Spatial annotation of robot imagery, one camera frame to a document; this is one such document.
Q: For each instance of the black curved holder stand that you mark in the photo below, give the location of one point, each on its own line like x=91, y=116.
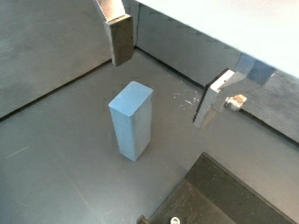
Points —
x=213, y=197

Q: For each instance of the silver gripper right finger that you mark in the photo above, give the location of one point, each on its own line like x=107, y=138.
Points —
x=226, y=91

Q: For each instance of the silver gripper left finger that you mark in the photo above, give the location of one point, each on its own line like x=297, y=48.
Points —
x=119, y=29

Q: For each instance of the light blue rectangular block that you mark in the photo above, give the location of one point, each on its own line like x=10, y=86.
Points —
x=131, y=113

